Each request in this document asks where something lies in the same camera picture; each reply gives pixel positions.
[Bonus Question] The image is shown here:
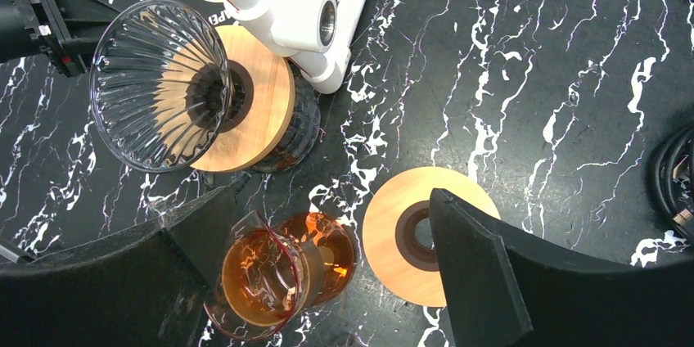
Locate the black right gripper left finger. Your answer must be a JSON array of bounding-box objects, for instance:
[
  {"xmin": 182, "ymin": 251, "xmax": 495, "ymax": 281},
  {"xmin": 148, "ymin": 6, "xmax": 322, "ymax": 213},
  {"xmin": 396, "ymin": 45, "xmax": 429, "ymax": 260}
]
[{"xmin": 1, "ymin": 187, "xmax": 236, "ymax": 346}]

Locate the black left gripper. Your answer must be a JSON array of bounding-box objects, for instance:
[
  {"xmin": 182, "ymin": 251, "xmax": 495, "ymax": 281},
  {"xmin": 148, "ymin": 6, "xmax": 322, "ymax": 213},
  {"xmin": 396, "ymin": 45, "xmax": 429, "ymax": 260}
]
[{"xmin": 1, "ymin": 0, "xmax": 119, "ymax": 77}]

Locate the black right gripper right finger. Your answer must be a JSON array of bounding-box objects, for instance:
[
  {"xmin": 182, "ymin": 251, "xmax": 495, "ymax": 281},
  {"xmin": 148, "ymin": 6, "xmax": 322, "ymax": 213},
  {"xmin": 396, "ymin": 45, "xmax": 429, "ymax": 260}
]
[{"xmin": 430, "ymin": 188, "xmax": 693, "ymax": 346}]

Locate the clear glass ribbed dripper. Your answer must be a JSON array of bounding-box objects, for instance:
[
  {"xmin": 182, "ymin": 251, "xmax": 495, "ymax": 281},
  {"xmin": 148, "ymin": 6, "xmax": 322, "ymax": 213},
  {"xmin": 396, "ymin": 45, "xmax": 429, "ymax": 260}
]
[{"xmin": 89, "ymin": 0, "xmax": 233, "ymax": 174}]

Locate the wooden ring dripper holder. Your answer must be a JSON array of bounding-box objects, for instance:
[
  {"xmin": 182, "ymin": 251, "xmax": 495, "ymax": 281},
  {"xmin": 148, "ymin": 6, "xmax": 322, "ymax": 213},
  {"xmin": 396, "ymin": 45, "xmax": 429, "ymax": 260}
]
[{"xmin": 192, "ymin": 25, "xmax": 295, "ymax": 172}]

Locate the amber glass server pitcher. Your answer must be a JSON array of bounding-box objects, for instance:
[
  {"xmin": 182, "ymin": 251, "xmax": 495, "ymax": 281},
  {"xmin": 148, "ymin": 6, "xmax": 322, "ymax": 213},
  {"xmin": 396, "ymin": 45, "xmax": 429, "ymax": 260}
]
[{"xmin": 204, "ymin": 211, "xmax": 358, "ymax": 341}]

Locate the clear glass server pitcher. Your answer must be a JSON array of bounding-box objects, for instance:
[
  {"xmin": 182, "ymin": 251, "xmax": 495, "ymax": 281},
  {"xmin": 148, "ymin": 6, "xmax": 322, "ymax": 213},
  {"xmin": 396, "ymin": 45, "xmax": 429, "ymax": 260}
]
[{"xmin": 249, "ymin": 75, "xmax": 321, "ymax": 174}]

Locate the black cable bundle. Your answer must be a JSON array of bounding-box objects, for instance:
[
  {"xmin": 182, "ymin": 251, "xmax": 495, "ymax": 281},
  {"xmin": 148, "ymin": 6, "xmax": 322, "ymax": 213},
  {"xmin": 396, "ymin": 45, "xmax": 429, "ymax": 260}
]
[{"xmin": 651, "ymin": 122, "xmax": 694, "ymax": 246}]

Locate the white PVC pipe frame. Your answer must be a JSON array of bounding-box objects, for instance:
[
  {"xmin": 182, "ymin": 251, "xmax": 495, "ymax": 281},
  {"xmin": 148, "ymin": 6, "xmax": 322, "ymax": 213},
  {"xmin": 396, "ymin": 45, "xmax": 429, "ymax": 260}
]
[{"xmin": 234, "ymin": 0, "xmax": 366, "ymax": 94}]

